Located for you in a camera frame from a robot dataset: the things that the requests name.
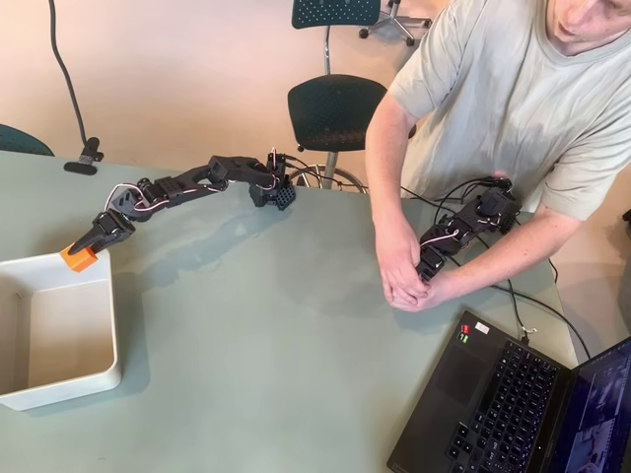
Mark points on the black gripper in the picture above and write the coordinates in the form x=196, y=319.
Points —
x=105, y=232

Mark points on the orange cube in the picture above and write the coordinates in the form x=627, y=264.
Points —
x=79, y=262

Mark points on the black leader arm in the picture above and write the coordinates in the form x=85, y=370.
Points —
x=485, y=207

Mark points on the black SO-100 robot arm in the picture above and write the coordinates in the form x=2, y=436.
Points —
x=182, y=189

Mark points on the person's right forearm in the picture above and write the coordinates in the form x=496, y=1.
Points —
x=389, y=197

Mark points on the person's left forearm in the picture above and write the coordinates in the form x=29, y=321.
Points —
x=512, y=261

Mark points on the white plastic bin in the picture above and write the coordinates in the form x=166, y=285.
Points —
x=112, y=320

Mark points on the person's right hand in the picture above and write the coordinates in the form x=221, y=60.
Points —
x=399, y=266

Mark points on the person's left hand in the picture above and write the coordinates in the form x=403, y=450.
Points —
x=441, y=290

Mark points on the black gooseneck holder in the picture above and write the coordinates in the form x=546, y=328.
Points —
x=85, y=160

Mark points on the teal perforated chair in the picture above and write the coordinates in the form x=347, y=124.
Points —
x=22, y=140
x=335, y=12

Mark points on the black round stool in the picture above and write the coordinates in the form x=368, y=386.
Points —
x=335, y=108

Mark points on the chrome office chair base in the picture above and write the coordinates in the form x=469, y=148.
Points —
x=394, y=22

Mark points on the person in grey t-shirt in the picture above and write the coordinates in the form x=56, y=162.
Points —
x=493, y=98

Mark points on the black laptop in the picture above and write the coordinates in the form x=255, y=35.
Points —
x=493, y=394

